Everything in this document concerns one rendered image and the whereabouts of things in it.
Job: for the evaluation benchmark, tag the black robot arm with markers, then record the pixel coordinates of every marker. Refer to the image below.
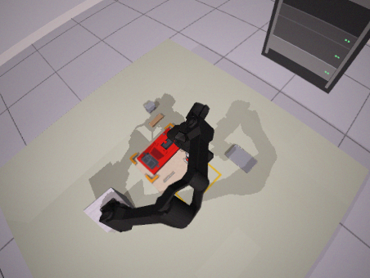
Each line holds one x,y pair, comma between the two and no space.
169,209

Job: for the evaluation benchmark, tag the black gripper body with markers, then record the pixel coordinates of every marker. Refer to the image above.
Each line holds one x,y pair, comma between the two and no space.
186,146

